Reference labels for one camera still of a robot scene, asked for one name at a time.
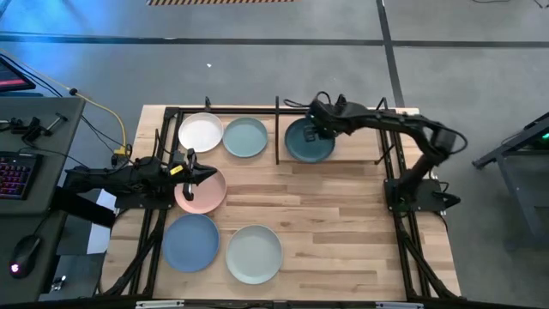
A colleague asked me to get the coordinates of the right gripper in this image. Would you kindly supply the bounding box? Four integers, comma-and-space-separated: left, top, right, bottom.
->
303, 98, 351, 143

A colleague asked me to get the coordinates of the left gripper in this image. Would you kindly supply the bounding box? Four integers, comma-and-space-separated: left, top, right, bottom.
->
169, 147, 219, 203

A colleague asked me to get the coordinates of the dark teal plate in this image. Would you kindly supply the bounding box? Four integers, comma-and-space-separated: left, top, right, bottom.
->
284, 117, 337, 165

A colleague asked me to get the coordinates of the pink plate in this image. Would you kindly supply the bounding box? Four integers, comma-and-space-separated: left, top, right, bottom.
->
173, 168, 228, 215

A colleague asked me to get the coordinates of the white plate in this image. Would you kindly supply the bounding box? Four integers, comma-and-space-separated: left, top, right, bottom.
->
178, 112, 225, 154

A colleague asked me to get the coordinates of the pale sage plate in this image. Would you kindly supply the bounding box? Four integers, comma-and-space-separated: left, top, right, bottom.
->
225, 223, 285, 286

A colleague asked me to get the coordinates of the light teal plate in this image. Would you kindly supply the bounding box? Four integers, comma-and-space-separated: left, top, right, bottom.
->
221, 116, 269, 159

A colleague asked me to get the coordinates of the blue plate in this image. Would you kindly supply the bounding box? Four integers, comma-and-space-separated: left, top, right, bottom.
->
161, 213, 221, 274

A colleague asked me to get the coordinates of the white paper sheet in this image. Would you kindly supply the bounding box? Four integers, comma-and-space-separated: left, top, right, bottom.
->
87, 188, 118, 255

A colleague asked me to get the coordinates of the black fabric band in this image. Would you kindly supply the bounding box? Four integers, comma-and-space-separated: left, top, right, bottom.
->
51, 187, 118, 228

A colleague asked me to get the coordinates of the grey side desk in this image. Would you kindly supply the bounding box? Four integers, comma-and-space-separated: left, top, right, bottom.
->
0, 96, 87, 304

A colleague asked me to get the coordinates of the black clamp tool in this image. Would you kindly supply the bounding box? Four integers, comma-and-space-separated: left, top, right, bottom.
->
0, 112, 69, 145

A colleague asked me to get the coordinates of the small silver metal clip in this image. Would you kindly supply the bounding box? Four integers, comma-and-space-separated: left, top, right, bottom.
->
50, 274, 68, 294

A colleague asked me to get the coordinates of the backlit black keyboard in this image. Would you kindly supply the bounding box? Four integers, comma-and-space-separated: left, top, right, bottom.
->
0, 150, 42, 202

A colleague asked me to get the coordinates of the black computer mouse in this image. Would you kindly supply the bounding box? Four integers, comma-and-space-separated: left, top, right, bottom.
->
8, 233, 43, 280

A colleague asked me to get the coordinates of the dark metal side table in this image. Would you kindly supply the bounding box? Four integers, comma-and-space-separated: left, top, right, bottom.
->
471, 110, 549, 252

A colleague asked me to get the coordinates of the black computer monitor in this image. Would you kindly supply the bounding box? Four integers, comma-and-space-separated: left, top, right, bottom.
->
0, 57, 37, 94

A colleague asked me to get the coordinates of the black metal table frame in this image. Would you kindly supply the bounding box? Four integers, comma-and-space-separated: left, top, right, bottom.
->
97, 105, 462, 301

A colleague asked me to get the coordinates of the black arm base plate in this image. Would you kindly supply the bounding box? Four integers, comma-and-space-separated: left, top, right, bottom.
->
383, 177, 449, 215
114, 193, 173, 211

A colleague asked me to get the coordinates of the yellow cable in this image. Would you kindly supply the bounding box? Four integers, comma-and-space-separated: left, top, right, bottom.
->
0, 50, 130, 156

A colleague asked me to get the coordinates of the white table-edge bracket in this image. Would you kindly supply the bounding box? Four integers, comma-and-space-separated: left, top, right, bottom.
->
135, 299, 185, 309
375, 301, 425, 309

